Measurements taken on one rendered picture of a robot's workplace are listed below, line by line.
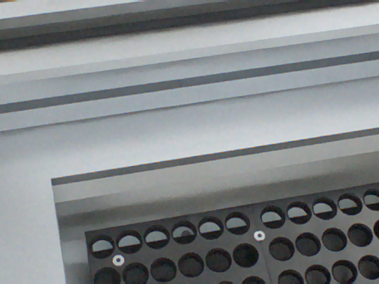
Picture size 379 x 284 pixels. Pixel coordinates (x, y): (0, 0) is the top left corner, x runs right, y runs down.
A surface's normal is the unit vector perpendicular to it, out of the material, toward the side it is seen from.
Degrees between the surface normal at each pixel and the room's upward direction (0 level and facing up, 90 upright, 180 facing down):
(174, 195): 0
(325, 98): 0
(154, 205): 0
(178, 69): 90
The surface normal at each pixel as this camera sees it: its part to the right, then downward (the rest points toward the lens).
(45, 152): 0.06, -0.48
